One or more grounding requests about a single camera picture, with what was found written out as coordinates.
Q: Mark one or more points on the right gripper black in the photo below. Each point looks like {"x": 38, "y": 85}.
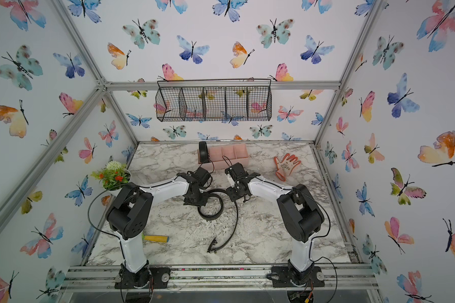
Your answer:
{"x": 231, "y": 195}

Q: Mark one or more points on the red and white work glove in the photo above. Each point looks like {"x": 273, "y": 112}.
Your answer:
{"x": 286, "y": 165}

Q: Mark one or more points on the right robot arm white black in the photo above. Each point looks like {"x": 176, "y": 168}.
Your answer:
{"x": 301, "y": 215}

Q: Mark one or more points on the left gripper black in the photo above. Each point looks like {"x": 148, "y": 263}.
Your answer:
{"x": 189, "y": 201}

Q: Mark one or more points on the aluminium front rail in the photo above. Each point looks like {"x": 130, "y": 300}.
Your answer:
{"x": 341, "y": 276}

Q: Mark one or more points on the white flower pot with plant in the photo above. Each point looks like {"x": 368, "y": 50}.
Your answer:
{"x": 113, "y": 176}

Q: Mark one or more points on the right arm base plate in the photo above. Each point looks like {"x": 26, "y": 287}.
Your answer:
{"x": 289, "y": 276}

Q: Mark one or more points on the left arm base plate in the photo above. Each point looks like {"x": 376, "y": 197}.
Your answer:
{"x": 147, "y": 277}

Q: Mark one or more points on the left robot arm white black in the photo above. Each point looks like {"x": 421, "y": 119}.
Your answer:
{"x": 129, "y": 212}

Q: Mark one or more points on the pink divided storage box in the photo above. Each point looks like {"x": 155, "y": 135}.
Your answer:
{"x": 224, "y": 156}

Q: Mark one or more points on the black wire wall basket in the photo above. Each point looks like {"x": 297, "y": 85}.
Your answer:
{"x": 228, "y": 101}

